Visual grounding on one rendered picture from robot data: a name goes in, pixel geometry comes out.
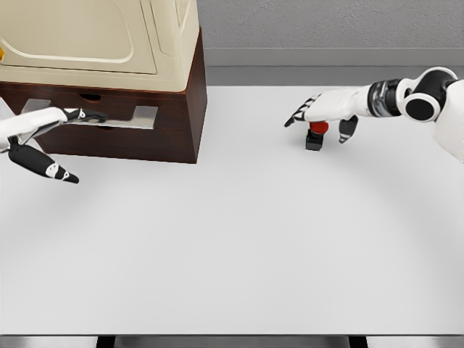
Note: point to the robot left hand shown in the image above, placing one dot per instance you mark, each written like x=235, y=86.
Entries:
x=32, y=121

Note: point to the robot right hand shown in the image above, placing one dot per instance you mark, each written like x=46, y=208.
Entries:
x=333, y=105

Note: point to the red button switch black base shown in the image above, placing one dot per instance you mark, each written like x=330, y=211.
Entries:
x=314, y=139

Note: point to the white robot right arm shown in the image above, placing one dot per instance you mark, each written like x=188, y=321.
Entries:
x=449, y=119

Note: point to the plain brown wooden drawer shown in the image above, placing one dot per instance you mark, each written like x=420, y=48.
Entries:
x=127, y=143

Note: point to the brown wooden drawer cabinet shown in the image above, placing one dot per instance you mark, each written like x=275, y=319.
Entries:
x=195, y=108

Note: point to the cream boxy appliance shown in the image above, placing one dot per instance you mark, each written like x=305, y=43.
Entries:
x=90, y=32

